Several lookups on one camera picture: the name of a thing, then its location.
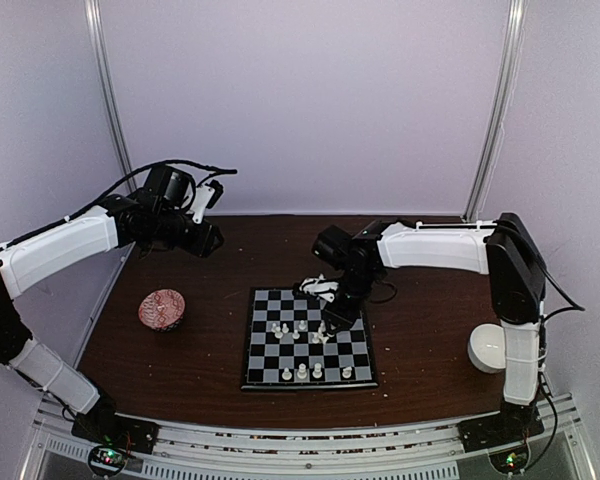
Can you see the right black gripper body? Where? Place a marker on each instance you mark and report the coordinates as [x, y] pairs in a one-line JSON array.
[[359, 287]]

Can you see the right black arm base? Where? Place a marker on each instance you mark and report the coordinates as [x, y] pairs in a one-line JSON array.
[[504, 436]]

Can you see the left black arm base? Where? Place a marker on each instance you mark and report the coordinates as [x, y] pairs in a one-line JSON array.
[[117, 440]]

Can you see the fallen white chess piece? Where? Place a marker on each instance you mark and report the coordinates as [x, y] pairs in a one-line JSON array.
[[318, 338]]

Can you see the aluminium frame post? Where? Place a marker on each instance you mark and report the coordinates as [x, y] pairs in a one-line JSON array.
[[504, 90], [97, 37]]

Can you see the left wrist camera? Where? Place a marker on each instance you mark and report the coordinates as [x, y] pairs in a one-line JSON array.
[[206, 196]]

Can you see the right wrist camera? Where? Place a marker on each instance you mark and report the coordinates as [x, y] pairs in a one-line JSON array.
[[318, 287]]

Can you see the white chess bishop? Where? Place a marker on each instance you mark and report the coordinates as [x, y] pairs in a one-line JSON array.
[[285, 374]]

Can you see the right aluminium frame post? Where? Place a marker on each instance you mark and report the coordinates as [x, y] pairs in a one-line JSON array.
[[504, 90]]

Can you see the black grey chessboard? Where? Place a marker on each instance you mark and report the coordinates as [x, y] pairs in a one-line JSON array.
[[266, 356]]

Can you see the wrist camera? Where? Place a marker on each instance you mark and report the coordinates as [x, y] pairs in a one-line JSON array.
[[206, 196], [318, 287]]

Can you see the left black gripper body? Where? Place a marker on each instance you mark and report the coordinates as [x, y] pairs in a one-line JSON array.
[[168, 231]]

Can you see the left aluminium frame post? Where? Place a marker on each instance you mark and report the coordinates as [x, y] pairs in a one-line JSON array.
[[97, 37]]

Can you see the white bowl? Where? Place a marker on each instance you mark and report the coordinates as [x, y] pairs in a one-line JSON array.
[[486, 348]]

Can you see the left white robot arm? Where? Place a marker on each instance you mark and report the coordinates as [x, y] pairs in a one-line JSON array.
[[99, 227]]

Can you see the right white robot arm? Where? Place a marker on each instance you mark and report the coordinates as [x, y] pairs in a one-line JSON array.
[[499, 254]]

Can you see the red patterned bowl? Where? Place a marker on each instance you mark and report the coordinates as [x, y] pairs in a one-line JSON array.
[[162, 310]]

